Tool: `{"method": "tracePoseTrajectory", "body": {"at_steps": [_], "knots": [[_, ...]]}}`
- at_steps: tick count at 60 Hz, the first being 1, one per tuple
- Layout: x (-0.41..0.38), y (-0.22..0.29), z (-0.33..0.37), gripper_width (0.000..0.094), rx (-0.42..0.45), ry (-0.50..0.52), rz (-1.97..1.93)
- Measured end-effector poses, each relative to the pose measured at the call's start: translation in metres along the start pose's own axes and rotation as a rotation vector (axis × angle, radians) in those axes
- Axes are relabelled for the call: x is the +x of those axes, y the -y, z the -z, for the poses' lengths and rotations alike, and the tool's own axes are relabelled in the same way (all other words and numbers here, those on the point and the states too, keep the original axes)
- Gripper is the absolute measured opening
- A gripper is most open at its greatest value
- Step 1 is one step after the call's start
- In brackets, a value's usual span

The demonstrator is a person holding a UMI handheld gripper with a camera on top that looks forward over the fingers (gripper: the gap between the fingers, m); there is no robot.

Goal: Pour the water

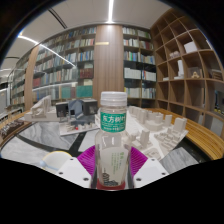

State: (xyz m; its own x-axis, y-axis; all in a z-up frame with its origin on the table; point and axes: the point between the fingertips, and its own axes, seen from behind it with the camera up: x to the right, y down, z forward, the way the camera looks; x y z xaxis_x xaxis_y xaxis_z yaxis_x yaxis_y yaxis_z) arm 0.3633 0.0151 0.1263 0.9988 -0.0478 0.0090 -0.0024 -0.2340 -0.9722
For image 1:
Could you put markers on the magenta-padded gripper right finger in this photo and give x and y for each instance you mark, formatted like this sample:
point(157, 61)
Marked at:
point(150, 170)

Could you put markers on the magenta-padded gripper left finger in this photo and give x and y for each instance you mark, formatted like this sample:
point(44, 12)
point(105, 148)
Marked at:
point(75, 171)

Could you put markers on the clear green-labelled plastic bottle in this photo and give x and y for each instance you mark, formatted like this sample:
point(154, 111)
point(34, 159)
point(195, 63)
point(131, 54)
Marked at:
point(112, 146)

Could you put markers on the white city architectural model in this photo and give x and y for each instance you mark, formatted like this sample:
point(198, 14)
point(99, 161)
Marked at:
point(150, 130)

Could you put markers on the dark grey building model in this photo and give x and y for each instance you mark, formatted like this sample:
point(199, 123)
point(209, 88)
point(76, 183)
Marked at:
point(78, 108)

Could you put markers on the white building model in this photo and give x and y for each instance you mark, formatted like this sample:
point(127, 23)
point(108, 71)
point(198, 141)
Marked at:
point(41, 110)

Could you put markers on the dark brown architectural model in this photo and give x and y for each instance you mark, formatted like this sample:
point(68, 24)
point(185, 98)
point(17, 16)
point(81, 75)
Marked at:
point(11, 128)

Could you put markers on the wooden cubby shelf unit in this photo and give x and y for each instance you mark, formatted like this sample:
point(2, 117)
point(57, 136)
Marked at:
point(186, 73)

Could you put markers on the tall library bookshelf unit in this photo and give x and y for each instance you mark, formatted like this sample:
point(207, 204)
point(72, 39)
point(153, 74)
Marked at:
point(66, 60)

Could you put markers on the straight ceiling light strip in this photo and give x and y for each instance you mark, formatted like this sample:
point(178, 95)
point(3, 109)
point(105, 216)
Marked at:
point(110, 10)

